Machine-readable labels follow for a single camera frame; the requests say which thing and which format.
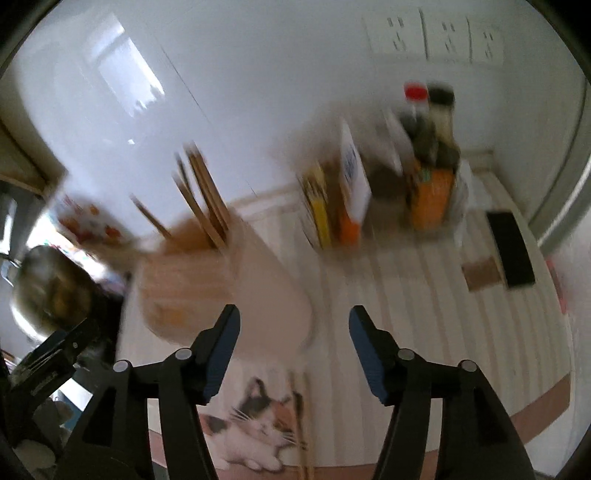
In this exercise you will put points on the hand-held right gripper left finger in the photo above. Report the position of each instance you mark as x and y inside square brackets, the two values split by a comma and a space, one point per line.
[221, 355]

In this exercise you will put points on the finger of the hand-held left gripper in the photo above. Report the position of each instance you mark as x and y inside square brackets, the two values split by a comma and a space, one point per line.
[64, 346]

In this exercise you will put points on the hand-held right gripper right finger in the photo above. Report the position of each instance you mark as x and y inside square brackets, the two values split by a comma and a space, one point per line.
[369, 355]

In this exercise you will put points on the cream round utensil holder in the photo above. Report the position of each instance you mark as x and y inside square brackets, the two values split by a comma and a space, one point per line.
[231, 295]

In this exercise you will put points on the bunch of wooden chopsticks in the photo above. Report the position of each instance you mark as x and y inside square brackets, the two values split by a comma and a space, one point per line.
[203, 203]

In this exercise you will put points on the cat print table mat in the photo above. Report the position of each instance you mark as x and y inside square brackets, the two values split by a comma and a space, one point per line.
[415, 323]

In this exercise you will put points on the steel steamer pot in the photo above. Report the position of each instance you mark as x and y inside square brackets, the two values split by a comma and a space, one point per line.
[51, 286]

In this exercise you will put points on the brown square card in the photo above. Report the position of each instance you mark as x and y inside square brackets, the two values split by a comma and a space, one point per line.
[482, 273]

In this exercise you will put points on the yellow box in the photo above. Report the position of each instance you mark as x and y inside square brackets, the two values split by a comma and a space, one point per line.
[318, 207]

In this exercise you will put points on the orange label sauce bottle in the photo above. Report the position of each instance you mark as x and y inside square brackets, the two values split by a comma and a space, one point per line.
[431, 198]

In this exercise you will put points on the black phone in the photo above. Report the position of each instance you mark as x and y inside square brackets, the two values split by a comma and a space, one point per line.
[510, 249]

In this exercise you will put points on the white and orange carton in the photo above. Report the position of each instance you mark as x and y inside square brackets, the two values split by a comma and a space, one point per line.
[355, 175]

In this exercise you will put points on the white tissue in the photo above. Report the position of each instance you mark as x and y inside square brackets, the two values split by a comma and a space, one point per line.
[475, 194]

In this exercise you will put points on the dark cap bottle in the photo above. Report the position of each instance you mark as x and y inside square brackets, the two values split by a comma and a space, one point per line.
[442, 110]

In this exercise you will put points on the red cap bottle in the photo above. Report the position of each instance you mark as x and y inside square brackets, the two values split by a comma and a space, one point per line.
[415, 94]

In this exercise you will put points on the white wall socket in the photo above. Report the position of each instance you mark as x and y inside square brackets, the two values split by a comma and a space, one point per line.
[448, 39]
[397, 36]
[487, 44]

